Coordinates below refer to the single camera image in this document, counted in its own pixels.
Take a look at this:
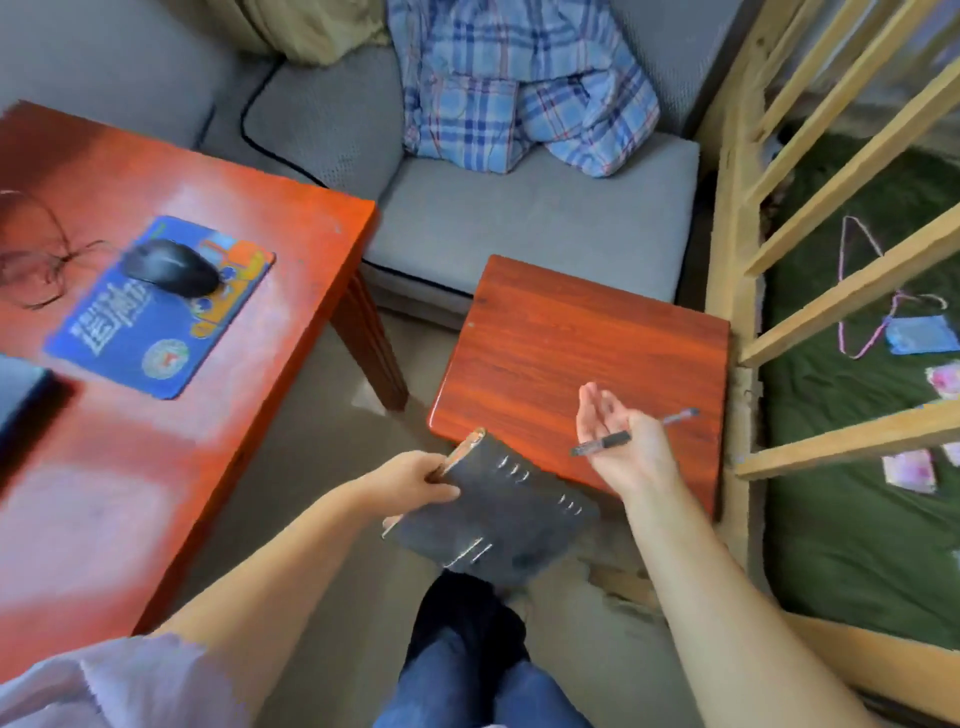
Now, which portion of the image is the person's left hand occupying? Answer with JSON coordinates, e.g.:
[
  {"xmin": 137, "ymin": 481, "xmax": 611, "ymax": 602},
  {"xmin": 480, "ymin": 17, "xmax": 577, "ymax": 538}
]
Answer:
[{"xmin": 358, "ymin": 450, "xmax": 462, "ymax": 535}]

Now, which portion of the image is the person's right hand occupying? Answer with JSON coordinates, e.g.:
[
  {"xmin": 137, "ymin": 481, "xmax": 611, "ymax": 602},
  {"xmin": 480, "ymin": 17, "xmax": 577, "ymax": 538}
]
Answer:
[{"xmin": 575, "ymin": 381, "xmax": 680, "ymax": 500}]

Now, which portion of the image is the black and clear pen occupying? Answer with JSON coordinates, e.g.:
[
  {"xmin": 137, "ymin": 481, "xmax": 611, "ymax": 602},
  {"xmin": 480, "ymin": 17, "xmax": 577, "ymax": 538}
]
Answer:
[{"xmin": 570, "ymin": 408, "xmax": 701, "ymax": 457}]

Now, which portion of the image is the black ring binder notebook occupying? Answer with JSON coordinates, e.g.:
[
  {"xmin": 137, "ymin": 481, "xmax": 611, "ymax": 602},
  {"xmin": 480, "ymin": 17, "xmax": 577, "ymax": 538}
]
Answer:
[{"xmin": 382, "ymin": 427, "xmax": 601, "ymax": 588}]

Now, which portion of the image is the person's right forearm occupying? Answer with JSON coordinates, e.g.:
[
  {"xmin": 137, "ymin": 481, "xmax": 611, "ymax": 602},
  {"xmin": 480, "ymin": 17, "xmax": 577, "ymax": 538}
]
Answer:
[{"xmin": 621, "ymin": 471, "xmax": 879, "ymax": 728}]

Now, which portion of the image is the person's left forearm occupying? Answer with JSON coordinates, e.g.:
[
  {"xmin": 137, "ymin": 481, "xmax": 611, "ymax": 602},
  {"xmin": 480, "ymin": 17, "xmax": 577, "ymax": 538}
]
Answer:
[{"xmin": 153, "ymin": 480, "xmax": 376, "ymax": 721}]

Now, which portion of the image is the small red wooden table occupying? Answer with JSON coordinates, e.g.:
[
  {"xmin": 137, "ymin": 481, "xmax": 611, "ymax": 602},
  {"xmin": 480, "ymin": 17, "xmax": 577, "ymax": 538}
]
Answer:
[{"xmin": 427, "ymin": 255, "xmax": 732, "ymax": 522}]

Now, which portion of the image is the person's black shoe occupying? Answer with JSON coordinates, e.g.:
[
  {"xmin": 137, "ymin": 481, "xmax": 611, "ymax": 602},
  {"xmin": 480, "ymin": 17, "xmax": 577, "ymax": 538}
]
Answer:
[{"xmin": 405, "ymin": 570, "xmax": 530, "ymax": 676}]

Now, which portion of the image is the person's blue jeans leg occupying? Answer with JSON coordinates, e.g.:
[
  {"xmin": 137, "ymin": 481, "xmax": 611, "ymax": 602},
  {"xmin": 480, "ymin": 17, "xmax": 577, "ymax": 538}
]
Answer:
[{"xmin": 372, "ymin": 626, "xmax": 594, "ymax": 728}]

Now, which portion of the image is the grey seat cushion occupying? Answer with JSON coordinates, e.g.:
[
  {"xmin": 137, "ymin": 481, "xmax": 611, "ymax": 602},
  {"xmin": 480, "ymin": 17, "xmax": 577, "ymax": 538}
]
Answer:
[{"xmin": 363, "ymin": 131, "xmax": 701, "ymax": 305}]

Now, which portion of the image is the large red wooden table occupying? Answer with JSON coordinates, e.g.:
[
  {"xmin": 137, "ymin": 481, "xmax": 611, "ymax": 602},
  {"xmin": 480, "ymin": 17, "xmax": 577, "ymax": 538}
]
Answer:
[{"xmin": 0, "ymin": 101, "xmax": 410, "ymax": 685}]

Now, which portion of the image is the green blanket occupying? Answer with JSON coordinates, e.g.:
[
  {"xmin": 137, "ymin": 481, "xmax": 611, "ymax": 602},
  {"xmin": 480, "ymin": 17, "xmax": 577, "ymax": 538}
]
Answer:
[{"xmin": 761, "ymin": 135, "xmax": 960, "ymax": 650}]

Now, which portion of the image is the small blue cloth pouch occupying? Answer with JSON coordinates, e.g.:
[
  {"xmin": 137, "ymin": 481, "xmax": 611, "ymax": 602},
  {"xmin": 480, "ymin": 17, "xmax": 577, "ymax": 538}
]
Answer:
[{"xmin": 885, "ymin": 315, "xmax": 960, "ymax": 356}]

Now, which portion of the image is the blue printed mouse pad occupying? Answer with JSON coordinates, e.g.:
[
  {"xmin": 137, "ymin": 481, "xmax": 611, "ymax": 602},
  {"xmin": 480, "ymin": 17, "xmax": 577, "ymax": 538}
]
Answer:
[{"xmin": 43, "ymin": 216, "xmax": 276, "ymax": 401}]

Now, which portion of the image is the blue plaid shirt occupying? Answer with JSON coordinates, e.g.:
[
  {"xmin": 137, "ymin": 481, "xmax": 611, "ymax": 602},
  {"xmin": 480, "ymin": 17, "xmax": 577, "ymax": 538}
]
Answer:
[{"xmin": 386, "ymin": 0, "xmax": 661, "ymax": 179}]

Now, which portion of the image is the black computer mouse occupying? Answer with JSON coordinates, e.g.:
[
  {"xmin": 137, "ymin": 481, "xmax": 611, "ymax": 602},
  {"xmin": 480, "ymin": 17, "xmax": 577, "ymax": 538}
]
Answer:
[{"xmin": 120, "ymin": 238, "xmax": 222, "ymax": 300}]

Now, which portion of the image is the person's pale lilac sleeve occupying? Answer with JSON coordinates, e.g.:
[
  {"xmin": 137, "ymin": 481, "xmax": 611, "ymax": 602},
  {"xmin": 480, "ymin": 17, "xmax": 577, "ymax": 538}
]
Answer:
[{"xmin": 0, "ymin": 633, "xmax": 249, "ymax": 728}]

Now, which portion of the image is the beige cloth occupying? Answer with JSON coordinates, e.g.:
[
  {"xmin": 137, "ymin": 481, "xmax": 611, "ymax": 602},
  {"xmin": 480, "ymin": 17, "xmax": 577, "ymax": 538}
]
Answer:
[{"xmin": 206, "ymin": 0, "xmax": 391, "ymax": 67}]

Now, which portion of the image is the grey fabric sofa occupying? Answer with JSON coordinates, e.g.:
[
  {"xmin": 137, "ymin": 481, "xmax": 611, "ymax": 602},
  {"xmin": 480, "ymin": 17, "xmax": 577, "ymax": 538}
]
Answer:
[{"xmin": 0, "ymin": 0, "xmax": 751, "ymax": 331}]

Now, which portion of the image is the light wooden bed frame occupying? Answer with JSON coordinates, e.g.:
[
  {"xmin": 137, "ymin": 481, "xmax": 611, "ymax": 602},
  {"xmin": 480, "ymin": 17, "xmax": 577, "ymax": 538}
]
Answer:
[{"xmin": 693, "ymin": 0, "xmax": 960, "ymax": 725}]

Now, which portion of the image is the pink wire clothes hanger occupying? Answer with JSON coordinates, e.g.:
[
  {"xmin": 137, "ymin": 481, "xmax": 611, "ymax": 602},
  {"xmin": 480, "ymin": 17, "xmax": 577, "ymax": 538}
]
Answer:
[{"xmin": 837, "ymin": 216, "xmax": 950, "ymax": 360}]

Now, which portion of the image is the thin dark mouse cable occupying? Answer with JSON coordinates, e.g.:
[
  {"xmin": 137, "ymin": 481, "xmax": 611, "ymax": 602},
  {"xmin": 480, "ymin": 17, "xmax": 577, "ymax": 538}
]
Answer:
[{"xmin": 0, "ymin": 189, "xmax": 121, "ymax": 310}]

